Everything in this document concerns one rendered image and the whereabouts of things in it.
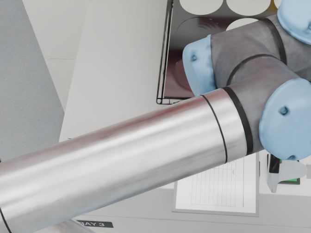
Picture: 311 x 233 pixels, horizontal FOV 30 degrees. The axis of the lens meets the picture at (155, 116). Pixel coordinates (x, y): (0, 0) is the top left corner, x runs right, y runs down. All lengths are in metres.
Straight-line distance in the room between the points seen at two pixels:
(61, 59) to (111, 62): 0.45
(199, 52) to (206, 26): 0.64
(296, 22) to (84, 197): 0.32
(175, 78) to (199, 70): 0.56
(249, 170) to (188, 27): 0.42
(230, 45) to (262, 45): 0.04
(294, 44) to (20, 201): 0.36
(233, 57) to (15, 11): 2.14
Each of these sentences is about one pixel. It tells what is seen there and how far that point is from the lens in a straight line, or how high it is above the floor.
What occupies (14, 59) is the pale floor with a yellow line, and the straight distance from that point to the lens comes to 2.55.
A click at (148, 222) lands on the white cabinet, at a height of 0.80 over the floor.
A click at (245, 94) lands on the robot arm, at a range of 0.58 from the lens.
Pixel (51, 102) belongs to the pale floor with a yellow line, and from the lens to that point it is 2.37.
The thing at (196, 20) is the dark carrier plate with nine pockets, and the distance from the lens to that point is 1.33.
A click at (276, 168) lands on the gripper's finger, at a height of 1.09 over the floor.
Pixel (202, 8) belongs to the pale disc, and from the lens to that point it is 1.36.
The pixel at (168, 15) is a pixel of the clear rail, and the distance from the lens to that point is 1.34.
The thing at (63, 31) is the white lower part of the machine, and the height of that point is 0.65.
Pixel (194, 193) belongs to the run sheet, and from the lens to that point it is 1.02.
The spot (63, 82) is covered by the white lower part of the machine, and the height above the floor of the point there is 0.40.
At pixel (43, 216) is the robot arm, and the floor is 1.39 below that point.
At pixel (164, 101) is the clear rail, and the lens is 1.20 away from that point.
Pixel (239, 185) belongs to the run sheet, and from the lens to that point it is 1.03.
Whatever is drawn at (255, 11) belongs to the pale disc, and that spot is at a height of 0.90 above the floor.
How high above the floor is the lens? 1.89
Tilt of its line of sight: 57 degrees down
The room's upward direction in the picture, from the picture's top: 8 degrees counter-clockwise
